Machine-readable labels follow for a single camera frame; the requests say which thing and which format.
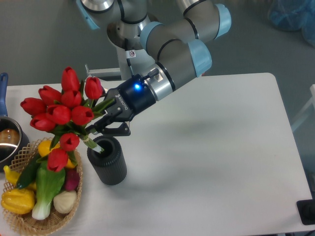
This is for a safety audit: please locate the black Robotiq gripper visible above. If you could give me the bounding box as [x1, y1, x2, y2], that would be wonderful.
[85, 74, 156, 137]

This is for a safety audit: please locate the red tulip bouquet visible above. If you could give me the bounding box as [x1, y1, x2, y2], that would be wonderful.
[20, 67, 114, 172]

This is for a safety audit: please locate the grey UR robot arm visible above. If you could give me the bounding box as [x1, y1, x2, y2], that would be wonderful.
[76, 0, 231, 137]

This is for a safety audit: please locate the dark grey ribbed vase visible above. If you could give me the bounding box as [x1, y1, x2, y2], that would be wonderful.
[87, 136, 127, 185]

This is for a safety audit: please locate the purple red radish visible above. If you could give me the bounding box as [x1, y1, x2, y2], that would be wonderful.
[64, 169, 80, 191]

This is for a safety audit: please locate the yellow squash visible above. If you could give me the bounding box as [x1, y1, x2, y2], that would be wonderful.
[37, 140, 77, 172]

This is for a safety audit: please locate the green bok choy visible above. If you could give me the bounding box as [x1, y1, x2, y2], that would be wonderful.
[32, 161, 65, 220]

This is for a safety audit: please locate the white garlic bulb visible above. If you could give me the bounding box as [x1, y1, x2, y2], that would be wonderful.
[53, 190, 77, 214]

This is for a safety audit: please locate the dark green cucumber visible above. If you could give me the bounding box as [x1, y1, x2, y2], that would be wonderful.
[16, 152, 41, 189]

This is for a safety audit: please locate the small yellow gourd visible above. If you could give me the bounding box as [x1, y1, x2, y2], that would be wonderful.
[3, 165, 37, 191]

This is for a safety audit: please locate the yellow bell pepper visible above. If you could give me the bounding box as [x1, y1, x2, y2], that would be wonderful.
[1, 188, 35, 214]

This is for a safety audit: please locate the woven wicker basket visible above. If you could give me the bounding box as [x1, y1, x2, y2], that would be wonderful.
[3, 138, 83, 236]

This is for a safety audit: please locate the blue plastic bag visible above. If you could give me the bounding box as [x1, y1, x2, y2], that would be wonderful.
[268, 0, 315, 46]

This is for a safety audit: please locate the black device at table edge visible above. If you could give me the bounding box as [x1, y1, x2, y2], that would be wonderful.
[296, 199, 315, 225]

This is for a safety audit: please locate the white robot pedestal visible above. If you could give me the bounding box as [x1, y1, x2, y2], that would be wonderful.
[84, 12, 207, 83]

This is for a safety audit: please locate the black cable on pedestal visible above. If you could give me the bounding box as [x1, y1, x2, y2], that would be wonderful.
[124, 38, 136, 81]

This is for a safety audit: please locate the blue handled saucepan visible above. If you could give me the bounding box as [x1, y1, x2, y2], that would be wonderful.
[0, 72, 29, 173]

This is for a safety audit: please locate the white frame at right edge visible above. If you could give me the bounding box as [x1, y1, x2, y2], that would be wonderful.
[291, 84, 315, 133]

